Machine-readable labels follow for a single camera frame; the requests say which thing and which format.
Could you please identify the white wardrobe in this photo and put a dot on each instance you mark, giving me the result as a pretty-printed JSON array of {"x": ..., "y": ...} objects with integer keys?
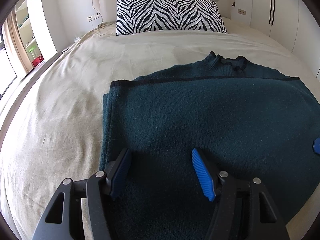
[{"x": 282, "y": 12}]

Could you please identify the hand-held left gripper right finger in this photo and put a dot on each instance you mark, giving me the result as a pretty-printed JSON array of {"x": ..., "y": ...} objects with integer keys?
[{"x": 203, "y": 175}]

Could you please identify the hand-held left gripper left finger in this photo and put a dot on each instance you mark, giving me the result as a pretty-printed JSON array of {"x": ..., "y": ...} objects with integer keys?
[{"x": 122, "y": 171}]

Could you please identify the beige bed frame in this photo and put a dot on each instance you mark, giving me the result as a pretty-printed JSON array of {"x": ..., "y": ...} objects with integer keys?
[{"x": 27, "y": 82}]

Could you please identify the beige curtain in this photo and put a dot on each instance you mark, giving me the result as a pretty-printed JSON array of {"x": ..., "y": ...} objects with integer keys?
[{"x": 15, "y": 45}]

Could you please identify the white open shelf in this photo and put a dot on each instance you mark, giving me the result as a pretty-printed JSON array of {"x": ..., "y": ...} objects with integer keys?
[{"x": 27, "y": 25}]

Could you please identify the zebra print pillow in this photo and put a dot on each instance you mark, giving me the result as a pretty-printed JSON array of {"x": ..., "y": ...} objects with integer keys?
[{"x": 170, "y": 13}]

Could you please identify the wall socket panel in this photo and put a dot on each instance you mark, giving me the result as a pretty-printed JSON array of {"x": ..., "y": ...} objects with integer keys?
[
  {"x": 241, "y": 11},
  {"x": 92, "y": 18}
]

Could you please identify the dark teal knit sweater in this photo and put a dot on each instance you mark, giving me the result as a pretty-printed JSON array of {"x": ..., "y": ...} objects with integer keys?
[{"x": 200, "y": 112}]

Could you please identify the black framed window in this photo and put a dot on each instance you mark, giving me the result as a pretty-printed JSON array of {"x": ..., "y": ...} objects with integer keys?
[{"x": 6, "y": 65}]

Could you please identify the bed with beige sheet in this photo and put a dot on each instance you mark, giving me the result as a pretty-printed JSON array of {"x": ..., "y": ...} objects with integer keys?
[{"x": 75, "y": 100}]

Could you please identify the beige upholstered headboard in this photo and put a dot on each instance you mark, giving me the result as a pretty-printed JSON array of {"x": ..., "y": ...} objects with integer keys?
[{"x": 105, "y": 0}]

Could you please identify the green stool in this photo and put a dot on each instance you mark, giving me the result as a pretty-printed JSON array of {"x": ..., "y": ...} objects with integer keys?
[{"x": 32, "y": 50}]

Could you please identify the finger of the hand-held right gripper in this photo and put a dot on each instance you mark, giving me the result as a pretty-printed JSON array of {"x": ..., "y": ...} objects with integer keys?
[{"x": 317, "y": 145}]

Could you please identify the red box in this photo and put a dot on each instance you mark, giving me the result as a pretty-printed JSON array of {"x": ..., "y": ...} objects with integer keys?
[{"x": 38, "y": 61}]

